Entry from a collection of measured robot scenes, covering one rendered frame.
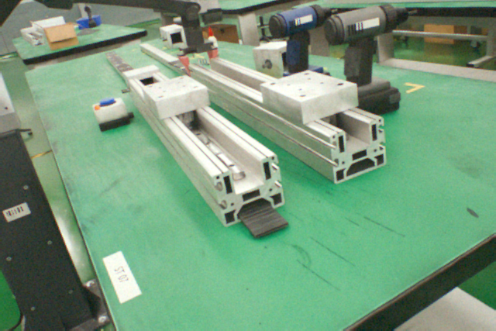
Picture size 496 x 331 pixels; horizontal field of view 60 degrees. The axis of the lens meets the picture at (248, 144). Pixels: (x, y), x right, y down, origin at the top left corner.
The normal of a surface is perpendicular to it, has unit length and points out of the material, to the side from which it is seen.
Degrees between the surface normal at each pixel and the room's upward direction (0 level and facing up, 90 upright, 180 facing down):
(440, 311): 0
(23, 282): 90
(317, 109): 90
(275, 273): 0
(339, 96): 90
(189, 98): 90
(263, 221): 0
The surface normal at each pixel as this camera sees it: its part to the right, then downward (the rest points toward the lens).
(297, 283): -0.18, -0.91
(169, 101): 0.39, 0.29
